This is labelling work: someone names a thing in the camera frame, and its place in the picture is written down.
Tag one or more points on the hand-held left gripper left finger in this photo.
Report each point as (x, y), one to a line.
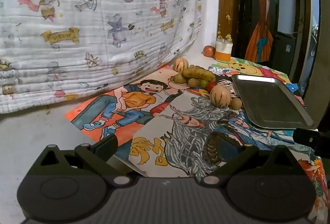
(108, 143)

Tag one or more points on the metal tray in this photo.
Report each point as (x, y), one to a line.
(268, 100)

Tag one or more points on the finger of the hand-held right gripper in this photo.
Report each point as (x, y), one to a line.
(310, 139)

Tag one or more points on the red round fruit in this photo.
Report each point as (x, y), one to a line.
(211, 85)

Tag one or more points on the white and orange jar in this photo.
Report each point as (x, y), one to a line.
(223, 52)

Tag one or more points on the striped pepino melon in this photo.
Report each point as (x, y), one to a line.
(180, 64)
(220, 95)

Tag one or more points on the green round fruit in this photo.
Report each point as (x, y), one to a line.
(203, 83)

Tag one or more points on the yellow banana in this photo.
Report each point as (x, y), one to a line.
(178, 78)
(198, 73)

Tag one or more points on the yellow flowers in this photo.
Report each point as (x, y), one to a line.
(228, 37)

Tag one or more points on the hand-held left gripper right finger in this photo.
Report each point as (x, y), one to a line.
(222, 146)

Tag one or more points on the brown kiwi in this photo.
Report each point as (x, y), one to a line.
(193, 82)
(236, 103)

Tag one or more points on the printed white blanket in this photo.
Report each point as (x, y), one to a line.
(77, 7)

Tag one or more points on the red apple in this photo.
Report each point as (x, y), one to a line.
(208, 51)

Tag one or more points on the silver-haired figure drawing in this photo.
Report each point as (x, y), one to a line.
(180, 133)

